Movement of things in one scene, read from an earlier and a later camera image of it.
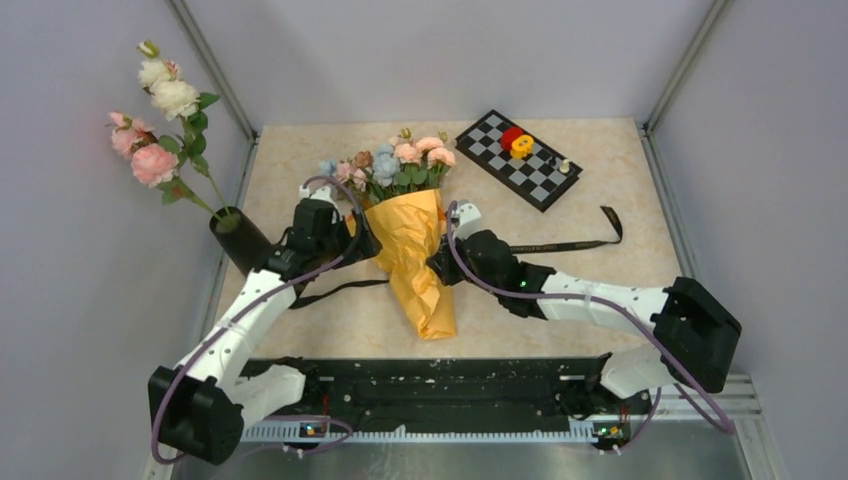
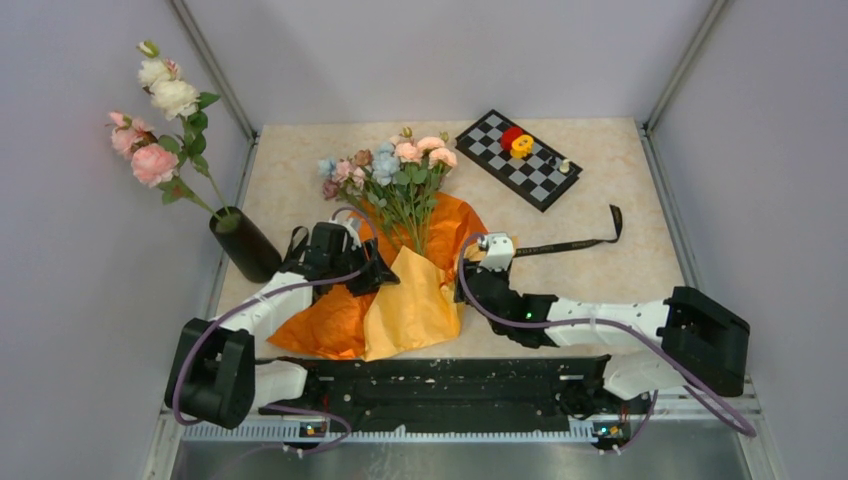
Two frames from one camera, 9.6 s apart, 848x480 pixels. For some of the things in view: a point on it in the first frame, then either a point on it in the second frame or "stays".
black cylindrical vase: x=242 y=244 stays
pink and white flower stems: x=178 y=167 stays
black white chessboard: x=540 y=178 stays
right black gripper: x=442 y=263 -> x=470 y=266
